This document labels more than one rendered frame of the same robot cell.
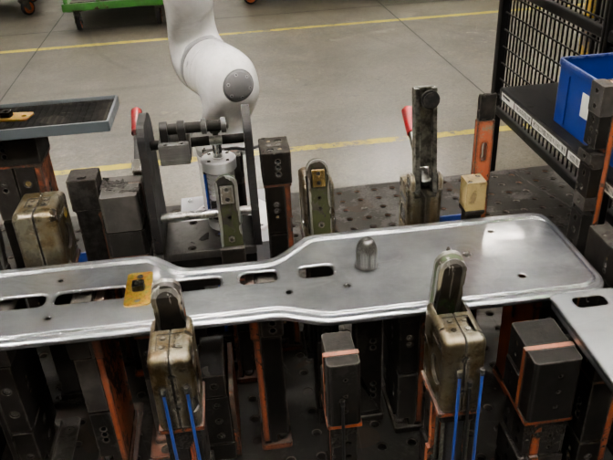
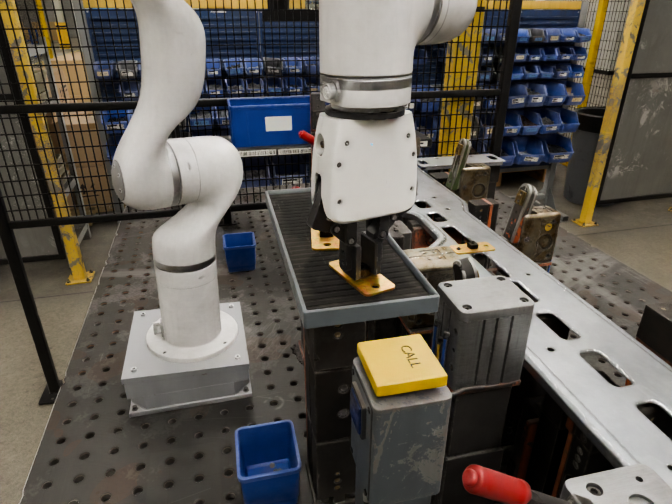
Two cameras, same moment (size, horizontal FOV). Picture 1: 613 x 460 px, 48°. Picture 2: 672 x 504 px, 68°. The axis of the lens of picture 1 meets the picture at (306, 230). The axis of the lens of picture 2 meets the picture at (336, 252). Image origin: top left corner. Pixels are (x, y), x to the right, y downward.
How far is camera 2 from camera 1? 1.64 m
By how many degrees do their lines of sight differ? 83
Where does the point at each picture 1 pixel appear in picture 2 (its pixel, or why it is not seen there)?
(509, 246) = not seen: hidden behind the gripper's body
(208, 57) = (214, 145)
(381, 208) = (148, 291)
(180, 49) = (164, 158)
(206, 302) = (472, 227)
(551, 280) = not seen: hidden behind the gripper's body
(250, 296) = (458, 217)
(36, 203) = (432, 256)
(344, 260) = not seen: hidden behind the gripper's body
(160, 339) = (542, 212)
